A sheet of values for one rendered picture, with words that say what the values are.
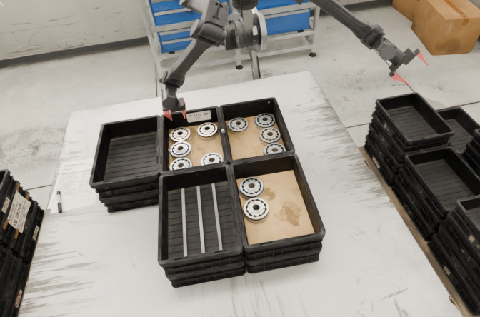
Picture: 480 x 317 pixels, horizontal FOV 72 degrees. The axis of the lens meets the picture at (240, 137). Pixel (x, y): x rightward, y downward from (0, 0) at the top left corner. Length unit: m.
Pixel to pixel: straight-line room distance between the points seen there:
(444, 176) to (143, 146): 1.74
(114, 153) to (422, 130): 1.83
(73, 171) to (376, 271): 1.54
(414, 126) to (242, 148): 1.22
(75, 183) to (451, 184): 2.08
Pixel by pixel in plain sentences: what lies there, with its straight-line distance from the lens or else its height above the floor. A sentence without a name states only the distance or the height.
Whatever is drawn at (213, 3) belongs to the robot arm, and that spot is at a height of 1.56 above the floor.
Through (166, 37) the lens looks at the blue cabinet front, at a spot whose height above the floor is 0.48.
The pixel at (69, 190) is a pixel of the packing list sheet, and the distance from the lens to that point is 1.91.
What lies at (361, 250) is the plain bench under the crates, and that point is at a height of 0.70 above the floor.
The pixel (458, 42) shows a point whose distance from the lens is 4.16.
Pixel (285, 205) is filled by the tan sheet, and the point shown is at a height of 0.83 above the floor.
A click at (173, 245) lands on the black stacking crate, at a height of 0.83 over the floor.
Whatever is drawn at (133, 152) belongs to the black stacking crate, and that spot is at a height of 0.83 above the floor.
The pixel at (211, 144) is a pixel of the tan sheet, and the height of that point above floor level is 0.83.
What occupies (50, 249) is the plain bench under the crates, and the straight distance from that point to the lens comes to 1.75.
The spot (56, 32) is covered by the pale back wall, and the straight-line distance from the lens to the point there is 4.50.
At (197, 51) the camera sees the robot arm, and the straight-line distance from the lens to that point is 1.26.
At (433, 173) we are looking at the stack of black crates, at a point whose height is 0.38.
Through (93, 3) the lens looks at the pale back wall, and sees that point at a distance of 4.26.
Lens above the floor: 2.02
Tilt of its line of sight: 45 degrees down
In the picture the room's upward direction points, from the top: 6 degrees counter-clockwise
